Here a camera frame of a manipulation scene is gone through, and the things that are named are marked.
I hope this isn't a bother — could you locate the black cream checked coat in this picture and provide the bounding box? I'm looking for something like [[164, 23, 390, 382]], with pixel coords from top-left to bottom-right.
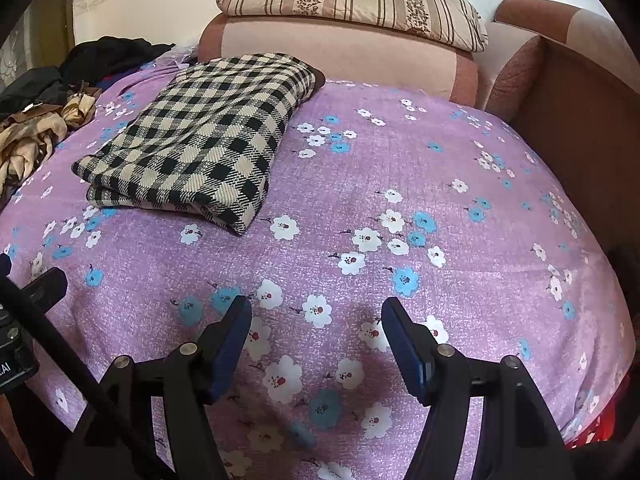
[[72, 53, 326, 236]]

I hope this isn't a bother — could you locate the brown beige patterned garment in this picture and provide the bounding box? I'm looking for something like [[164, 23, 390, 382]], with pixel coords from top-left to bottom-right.
[[0, 86, 102, 207]]

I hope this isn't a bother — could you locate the purple floral bed sheet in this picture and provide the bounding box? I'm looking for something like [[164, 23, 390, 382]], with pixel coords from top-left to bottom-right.
[[1, 58, 634, 479]]

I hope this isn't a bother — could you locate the pink padded headboard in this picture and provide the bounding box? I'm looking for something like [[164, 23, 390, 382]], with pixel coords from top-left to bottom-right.
[[196, 0, 640, 124]]

